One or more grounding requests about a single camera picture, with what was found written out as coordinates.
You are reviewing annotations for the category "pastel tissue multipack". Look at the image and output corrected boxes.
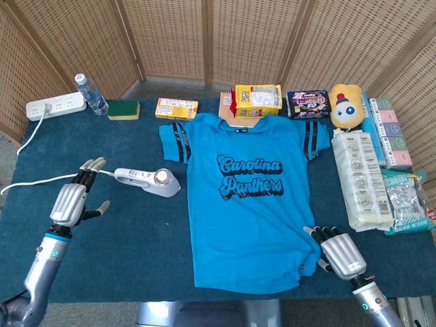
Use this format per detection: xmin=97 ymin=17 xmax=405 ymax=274
xmin=369 ymin=97 xmax=414 ymax=170

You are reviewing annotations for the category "blue Carolina Panthers t-shirt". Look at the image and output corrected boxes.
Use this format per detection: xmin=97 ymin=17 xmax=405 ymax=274
xmin=158 ymin=112 xmax=330 ymax=296

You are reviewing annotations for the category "light blue long package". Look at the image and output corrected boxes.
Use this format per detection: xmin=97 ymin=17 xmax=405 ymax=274
xmin=360 ymin=90 xmax=388 ymax=164

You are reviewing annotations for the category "dark sanitary pad package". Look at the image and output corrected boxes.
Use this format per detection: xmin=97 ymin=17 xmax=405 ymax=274
xmin=285 ymin=89 xmax=332 ymax=121

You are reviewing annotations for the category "yellow Lipo snack bag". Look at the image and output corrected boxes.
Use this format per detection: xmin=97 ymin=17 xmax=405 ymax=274
xmin=230 ymin=84 xmax=283 ymax=119

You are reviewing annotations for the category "white power strip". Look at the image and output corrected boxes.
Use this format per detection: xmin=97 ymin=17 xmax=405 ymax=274
xmin=26 ymin=91 xmax=87 ymax=122

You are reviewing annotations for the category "green and yellow sponge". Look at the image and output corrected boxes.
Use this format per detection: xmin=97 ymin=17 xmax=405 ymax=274
xmin=107 ymin=99 xmax=141 ymax=121

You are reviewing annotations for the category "white handheld steam iron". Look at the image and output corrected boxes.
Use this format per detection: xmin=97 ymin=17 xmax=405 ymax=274
xmin=113 ymin=167 xmax=182 ymax=198

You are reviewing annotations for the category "silver and teal bag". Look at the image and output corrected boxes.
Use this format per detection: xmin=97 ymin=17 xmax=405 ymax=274
xmin=379 ymin=168 xmax=436 ymax=236

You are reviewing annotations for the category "yellow cardboard box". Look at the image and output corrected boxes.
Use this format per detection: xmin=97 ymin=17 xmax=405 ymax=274
xmin=155 ymin=97 xmax=200 ymax=121

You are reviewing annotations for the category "yellow plush toy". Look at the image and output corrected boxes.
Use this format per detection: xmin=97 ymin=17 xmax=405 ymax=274
xmin=328 ymin=83 xmax=364 ymax=132

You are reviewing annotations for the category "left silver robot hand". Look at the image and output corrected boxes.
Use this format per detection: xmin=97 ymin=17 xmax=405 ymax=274
xmin=49 ymin=157 xmax=112 ymax=228

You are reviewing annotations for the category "woven rattan folding screen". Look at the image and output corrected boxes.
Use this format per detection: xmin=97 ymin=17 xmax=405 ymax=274
xmin=0 ymin=0 xmax=436 ymax=180

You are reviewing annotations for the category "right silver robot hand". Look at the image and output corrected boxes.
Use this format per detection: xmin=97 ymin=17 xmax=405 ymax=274
xmin=303 ymin=225 xmax=369 ymax=281

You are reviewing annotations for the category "brown spiral notebook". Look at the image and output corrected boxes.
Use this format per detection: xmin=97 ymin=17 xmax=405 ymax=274
xmin=218 ymin=91 xmax=260 ymax=121

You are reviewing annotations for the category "white tissue pack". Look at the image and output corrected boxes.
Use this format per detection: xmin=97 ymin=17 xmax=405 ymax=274
xmin=331 ymin=131 xmax=394 ymax=233

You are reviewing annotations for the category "dark teal tablecloth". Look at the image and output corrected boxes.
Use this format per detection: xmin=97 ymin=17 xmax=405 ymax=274
xmin=0 ymin=97 xmax=436 ymax=305

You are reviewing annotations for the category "clear plastic water bottle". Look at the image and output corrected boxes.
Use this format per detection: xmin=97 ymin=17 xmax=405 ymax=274
xmin=74 ymin=73 xmax=110 ymax=116

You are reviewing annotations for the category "white cable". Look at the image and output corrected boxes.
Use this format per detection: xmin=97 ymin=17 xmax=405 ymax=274
xmin=0 ymin=102 xmax=117 ymax=196

